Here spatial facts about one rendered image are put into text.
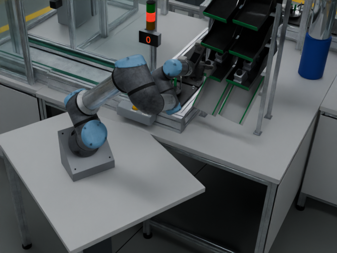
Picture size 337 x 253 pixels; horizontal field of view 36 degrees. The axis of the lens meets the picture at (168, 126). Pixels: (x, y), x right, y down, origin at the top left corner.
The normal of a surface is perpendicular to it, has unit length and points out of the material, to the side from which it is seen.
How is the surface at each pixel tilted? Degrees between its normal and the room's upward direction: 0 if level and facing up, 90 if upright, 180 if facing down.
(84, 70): 0
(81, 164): 45
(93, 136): 52
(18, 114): 90
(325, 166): 90
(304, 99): 0
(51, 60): 0
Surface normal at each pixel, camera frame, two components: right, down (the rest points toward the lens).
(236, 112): -0.42, -0.24
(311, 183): -0.47, 0.52
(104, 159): 0.38, -0.19
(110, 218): 0.03, -0.80
